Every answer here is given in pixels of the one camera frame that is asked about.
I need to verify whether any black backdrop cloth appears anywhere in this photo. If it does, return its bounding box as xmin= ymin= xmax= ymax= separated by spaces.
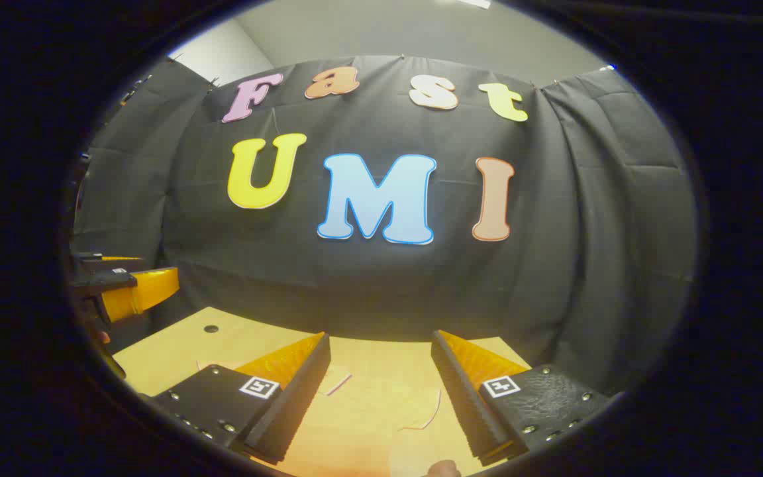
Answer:
xmin=70 ymin=55 xmax=699 ymax=398

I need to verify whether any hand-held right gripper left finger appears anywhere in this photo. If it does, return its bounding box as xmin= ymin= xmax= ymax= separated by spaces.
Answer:
xmin=153 ymin=331 xmax=332 ymax=464

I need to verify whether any light orange T-shirt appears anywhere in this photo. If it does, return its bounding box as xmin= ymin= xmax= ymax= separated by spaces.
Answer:
xmin=199 ymin=344 xmax=521 ymax=477

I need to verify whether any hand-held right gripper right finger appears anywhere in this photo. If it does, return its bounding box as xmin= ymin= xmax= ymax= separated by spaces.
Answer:
xmin=430 ymin=329 xmax=614 ymax=466

